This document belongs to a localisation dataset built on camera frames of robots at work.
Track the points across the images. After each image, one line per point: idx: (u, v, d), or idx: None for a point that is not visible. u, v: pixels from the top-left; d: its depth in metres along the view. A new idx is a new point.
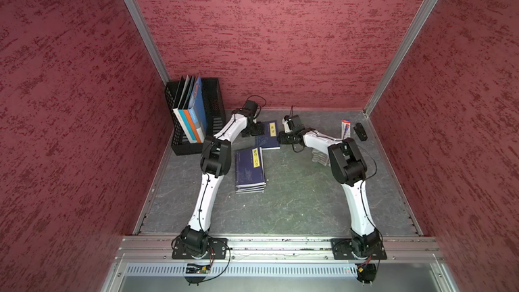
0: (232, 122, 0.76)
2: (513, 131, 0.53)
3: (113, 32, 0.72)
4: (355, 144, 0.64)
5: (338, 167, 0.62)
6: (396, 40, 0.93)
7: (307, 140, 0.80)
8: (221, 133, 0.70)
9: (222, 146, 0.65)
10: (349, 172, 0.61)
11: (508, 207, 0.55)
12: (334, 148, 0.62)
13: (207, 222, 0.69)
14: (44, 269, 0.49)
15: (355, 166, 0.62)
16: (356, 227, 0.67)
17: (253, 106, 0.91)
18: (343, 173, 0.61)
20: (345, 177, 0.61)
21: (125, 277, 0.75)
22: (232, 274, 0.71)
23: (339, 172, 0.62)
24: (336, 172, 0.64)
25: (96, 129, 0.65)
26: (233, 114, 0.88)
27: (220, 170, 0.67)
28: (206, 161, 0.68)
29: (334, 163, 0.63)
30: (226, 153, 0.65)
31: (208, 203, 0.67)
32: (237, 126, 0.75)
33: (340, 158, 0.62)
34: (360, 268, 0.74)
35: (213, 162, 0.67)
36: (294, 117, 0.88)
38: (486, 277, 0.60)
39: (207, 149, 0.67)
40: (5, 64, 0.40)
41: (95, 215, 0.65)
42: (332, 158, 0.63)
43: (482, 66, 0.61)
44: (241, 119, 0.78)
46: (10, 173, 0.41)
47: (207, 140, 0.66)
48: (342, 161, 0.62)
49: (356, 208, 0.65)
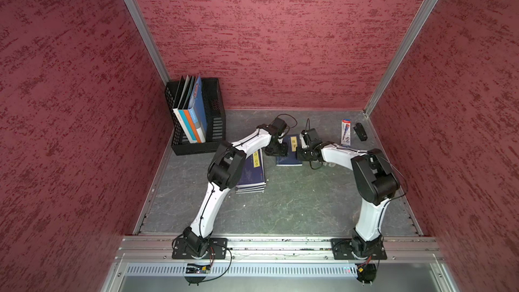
0: (254, 136, 0.70)
2: (513, 131, 0.53)
3: (113, 32, 0.72)
4: (383, 156, 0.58)
5: (365, 182, 0.52)
6: (396, 40, 0.93)
7: (326, 155, 0.71)
8: (240, 142, 0.65)
9: (236, 155, 0.59)
10: (379, 189, 0.52)
11: (509, 207, 0.54)
12: (359, 160, 0.54)
13: (208, 228, 0.67)
14: (44, 269, 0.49)
15: (387, 181, 0.53)
16: (360, 230, 0.66)
17: (282, 124, 0.84)
18: (373, 190, 0.52)
20: (375, 195, 0.51)
21: (125, 277, 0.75)
22: (232, 274, 0.71)
23: (366, 188, 0.53)
24: (363, 189, 0.54)
25: (96, 129, 0.65)
26: (258, 128, 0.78)
27: (228, 182, 0.59)
28: (215, 168, 0.62)
29: (361, 178, 0.54)
30: (238, 165, 0.59)
31: (208, 213, 0.64)
32: (257, 142, 0.69)
33: (366, 172, 0.53)
34: (360, 268, 0.74)
35: (223, 171, 0.61)
36: (310, 130, 0.82)
38: (486, 278, 0.60)
39: (221, 154, 0.61)
40: (5, 64, 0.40)
41: (95, 215, 0.65)
42: (356, 172, 0.55)
43: (482, 66, 0.61)
44: (264, 136, 0.72)
46: (10, 173, 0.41)
47: (224, 147, 0.61)
48: (369, 176, 0.53)
49: (370, 220, 0.59)
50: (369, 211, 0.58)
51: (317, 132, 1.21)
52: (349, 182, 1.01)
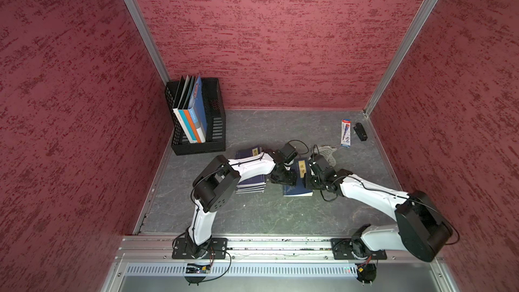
0: (257, 157, 0.63)
2: (513, 131, 0.53)
3: (113, 32, 0.72)
4: (428, 200, 0.46)
5: (417, 238, 0.43)
6: (396, 40, 0.93)
7: (348, 192, 0.60)
8: (238, 161, 0.57)
9: (230, 176, 0.50)
10: (434, 244, 0.43)
11: (509, 207, 0.54)
12: (403, 211, 0.44)
13: (201, 236, 0.63)
14: (44, 269, 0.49)
15: (440, 231, 0.44)
16: (367, 240, 0.63)
17: (291, 154, 0.76)
18: (429, 248, 0.42)
20: (431, 253, 0.42)
21: (125, 277, 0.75)
22: (232, 274, 0.71)
23: (417, 244, 0.43)
24: (412, 244, 0.45)
25: (96, 129, 0.65)
26: (264, 152, 0.68)
27: (211, 204, 0.49)
28: (201, 184, 0.53)
29: (409, 232, 0.44)
30: (225, 186, 0.50)
31: (200, 228, 0.59)
32: (257, 166, 0.60)
33: (417, 226, 0.43)
34: (360, 268, 0.74)
35: (207, 190, 0.52)
36: (319, 157, 0.71)
38: (486, 278, 0.60)
39: (211, 169, 0.53)
40: (5, 64, 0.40)
41: (95, 215, 0.65)
42: (403, 226, 0.45)
43: (482, 66, 0.61)
44: (267, 162, 0.64)
46: (10, 173, 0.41)
47: (218, 161, 0.53)
48: (423, 232, 0.43)
49: (390, 245, 0.55)
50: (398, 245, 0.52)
51: (317, 132, 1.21)
52: None
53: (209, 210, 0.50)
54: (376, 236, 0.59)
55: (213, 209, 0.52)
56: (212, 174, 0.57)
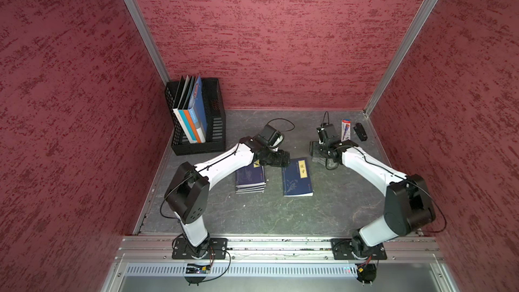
0: (230, 154, 0.57)
2: (513, 131, 0.53)
3: (113, 32, 0.72)
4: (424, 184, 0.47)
5: (399, 212, 0.45)
6: (396, 40, 0.93)
7: (349, 161, 0.61)
8: (206, 165, 0.51)
9: (197, 182, 0.46)
10: (413, 222, 0.45)
11: (509, 207, 0.54)
12: (394, 186, 0.46)
13: (196, 239, 0.63)
14: (44, 270, 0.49)
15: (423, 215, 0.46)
16: (365, 236, 0.64)
17: (272, 135, 0.69)
18: (407, 224, 0.45)
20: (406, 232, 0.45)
21: (125, 277, 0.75)
22: (232, 274, 0.71)
23: (396, 220, 0.46)
24: (392, 219, 0.48)
25: (96, 129, 0.65)
26: (237, 144, 0.61)
27: (186, 215, 0.46)
28: (173, 197, 0.49)
29: (392, 206, 0.46)
30: (196, 194, 0.45)
31: (190, 234, 0.58)
32: (233, 162, 0.55)
33: (404, 204, 0.45)
34: (360, 268, 0.74)
35: (181, 202, 0.48)
36: (330, 126, 0.72)
38: (486, 277, 0.60)
39: (179, 180, 0.47)
40: (5, 64, 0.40)
41: (95, 215, 0.65)
42: (390, 199, 0.46)
43: (482, 66, 0.61)
44: (241, 156, 0.57)
46: (10, 173, 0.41)
47: (184, 169, 0.48)
48: (406, 209, 0.45)
49: (383, 236, 0.56)
50: (386, 232, 0.54)
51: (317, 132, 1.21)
52: (349, 182, 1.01)
53: (186, 222, 0.48)
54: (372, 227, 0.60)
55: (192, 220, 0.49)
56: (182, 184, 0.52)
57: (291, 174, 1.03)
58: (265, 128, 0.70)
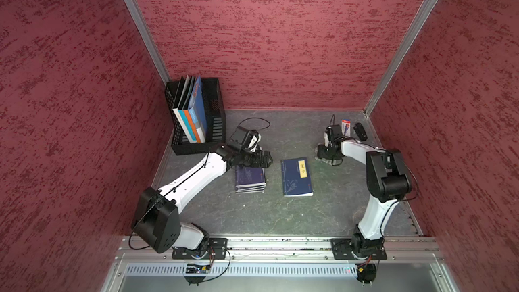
0: (199, 167, 0.52)
2: (513, 131, 0.53)
3: (113, 32, 0.72)
4: (401, 154, 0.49)
5: (374, 177, 0.54)
6: (396, 40, 0.93)
7: (344, 149, 0.73)
8: (172, 186, 0.47)
9: (162, 208, 0.42)
10: (387, 186, 0.52)
11: (509, 207, 0.54)
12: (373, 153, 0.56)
13: (194, 242, 0.62)
14: (44, 270, 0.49)
15: (399, 180, 0.53)
16: (362, 226, 0.66)
17: (245, 137, 0.66)
18: (380, 186, 0.52)
20: (382, 193, 0.52)
21: (125, 277, 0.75)
22: (232, 274, 0.71)
23: (374, 183, 0.54)
24: (370, 184, 0.56)
25: (96, 129, 0.65)
26: (207, 156, 0.56)
27: (157, 245, 0.42)
28: (142, 227, 0.44)
29: (370, 172, 0.55)
30: (163, 223, 0.41)
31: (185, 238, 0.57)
32: (203, 175, 0.51)
33: (380, 169, 0.54)
34: (360, 268, 0.74)
35: (151, 231, 0.44)
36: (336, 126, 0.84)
38: (486, 277, 0.60)
39: (144, 209, 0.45)
40: (5, 64, 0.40)
41: (95, 215, 0.65)
42: (367, 165, 0.56)
43: (482, 66, 0.61)
44: (212, 168, 0.53)
46: (10, 173, 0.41)
47: (147, 196, 0.43)
48: (381, 170, 0.54)
49: (374, 218, 0.60)
50: (374, 211, 0.59)
51: (317, 132, 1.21)
52: (349, 182, 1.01)
53: (160, 251, 0.44)
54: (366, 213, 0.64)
55: (168, 246, 0.46)
56: (149, 211, 0.47)
57: (291, 174, 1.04)
58: (238, 130, 0.65)
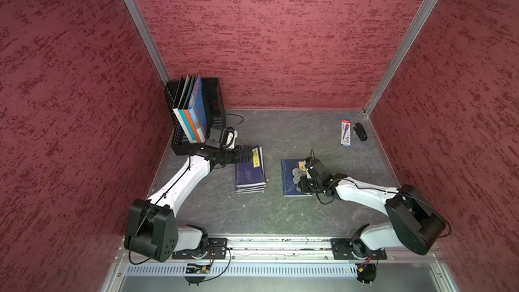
0: (185, 171, 0.53)
2: (513, 131, 0.53)
3: (113, 32, 0.72)
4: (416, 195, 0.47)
5: (410, 232, 0.44)
6: (396, 40, 0.93)
7: (345, 192, 0.61)
8: (163, 193, 0.46)
9: (157, 216, 0.41)
10: (428, 238, 0.43)
11: (508, 207, 0.55)
12: (394, 205, 0.46)
13: (194, 242, 0.63)
14: (44, 269, 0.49)
15: (430, 225, 0.45)
16: (366, 238, 0.63)
17: (221, 135, 0.67)
18: (422, 242, 0.43)
20: (425, 246, 0.43)
21: (125, 277, 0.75)
22: (232, 274, 0.71)
23: (409, 237, 0.44)
24: (406, 238, 0.46)
25: (96, 129, 0.65)
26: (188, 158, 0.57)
27: (159, 253, 0.41)
28: (138, 240, 0.43)
29: (402, 228, 0.45)
30: (161, 230, 0.41)
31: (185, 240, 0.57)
32: (190, 178, 0.52)
33: (411, 222, 0.44)
34: (360, 268, 0.74)
35: (149, 243, 0.41)
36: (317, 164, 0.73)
38: (486, 277, 0.60)
39: (136, 223, 0.42)
40: (5, 64, 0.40)
41: (95, 215, 0.65)
42: (394, 219, 0.46)
43: (482, 66, 0.61)
44: (196, 168, 0.54)
46: (10, 173, 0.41)
47: (137, 209, 0.42)
48: (411, 220, 0.45)
49: (386, 242, 0.56)
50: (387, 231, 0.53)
51: (317, 132, 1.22)
52: None
53: (163, 258, 0.43)
54: (374, 234, 0.59)
55: (169, 251, 0.45)
56: (142, 224, 0.46)
57: (291, 174, 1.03)
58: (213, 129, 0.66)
